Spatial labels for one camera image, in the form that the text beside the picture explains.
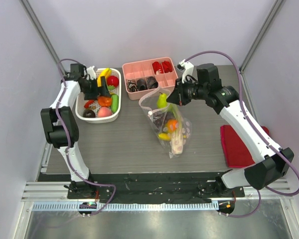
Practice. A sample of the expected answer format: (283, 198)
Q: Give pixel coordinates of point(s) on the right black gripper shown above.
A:
(180, 92)

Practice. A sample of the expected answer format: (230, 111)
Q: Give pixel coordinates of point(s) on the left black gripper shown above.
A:
(102, 90)

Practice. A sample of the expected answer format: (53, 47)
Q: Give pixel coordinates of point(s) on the green pear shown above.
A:
(162, 101)

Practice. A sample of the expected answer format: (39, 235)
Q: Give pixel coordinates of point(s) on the dark purple grape bunch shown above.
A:
(158, 120)

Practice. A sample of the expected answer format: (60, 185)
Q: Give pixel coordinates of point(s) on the orange tangerine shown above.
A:
(171, 125)

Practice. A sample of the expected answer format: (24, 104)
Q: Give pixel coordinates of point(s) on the clear pink zip top bag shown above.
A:
(148, 105)

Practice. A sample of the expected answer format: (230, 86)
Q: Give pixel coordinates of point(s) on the small yellow banana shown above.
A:
(164, 136)

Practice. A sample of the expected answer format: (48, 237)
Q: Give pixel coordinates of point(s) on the green white celery stalk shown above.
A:
(176, 141)

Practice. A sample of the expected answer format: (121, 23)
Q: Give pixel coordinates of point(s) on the orange pumpkin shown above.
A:
(104, 101)

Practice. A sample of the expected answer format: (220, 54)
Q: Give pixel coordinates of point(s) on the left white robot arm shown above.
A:
(61, 129)

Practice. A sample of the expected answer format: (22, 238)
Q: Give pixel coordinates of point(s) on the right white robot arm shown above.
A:
(271, 162)

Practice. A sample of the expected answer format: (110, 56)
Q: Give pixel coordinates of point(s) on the red apple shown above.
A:
(113, 81)

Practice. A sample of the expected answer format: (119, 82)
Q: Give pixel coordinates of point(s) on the green cucumber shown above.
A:
(115, 103)

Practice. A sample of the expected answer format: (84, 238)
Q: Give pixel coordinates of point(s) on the yellow banana bunch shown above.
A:
(105, 73)

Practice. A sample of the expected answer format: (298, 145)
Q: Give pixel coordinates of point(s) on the pink peach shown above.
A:
(104, 112)

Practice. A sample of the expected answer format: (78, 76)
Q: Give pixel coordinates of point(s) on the orange carrot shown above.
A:
(88, 103)

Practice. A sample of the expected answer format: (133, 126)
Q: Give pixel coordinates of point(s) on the white plastic fruit basket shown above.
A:
(80, 102)

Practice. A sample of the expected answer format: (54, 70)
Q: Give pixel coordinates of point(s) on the dark mangosteen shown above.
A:
(88, 113)

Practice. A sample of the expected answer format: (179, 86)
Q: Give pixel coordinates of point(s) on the black items in organizer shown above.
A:
(141, 84)

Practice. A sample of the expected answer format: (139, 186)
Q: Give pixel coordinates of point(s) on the red items in organizer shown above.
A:
(162, 67)

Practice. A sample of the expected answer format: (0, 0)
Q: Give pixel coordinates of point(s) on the pink compartment organizer box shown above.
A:
(142, 77)

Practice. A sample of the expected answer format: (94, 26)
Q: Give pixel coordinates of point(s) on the red folded cloth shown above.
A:
(235, 151)

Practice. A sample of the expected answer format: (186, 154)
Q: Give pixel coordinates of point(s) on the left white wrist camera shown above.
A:
(91, 72)

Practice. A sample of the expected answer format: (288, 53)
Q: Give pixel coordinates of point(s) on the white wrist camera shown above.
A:
(186, 68)
(91, 72)

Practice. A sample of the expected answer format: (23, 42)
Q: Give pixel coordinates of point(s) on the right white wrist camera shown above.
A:
(186, 68)

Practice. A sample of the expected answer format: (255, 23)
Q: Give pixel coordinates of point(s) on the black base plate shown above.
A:
(154, 188)

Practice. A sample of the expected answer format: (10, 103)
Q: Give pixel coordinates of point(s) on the white slotted cable duct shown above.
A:
(79, 206)

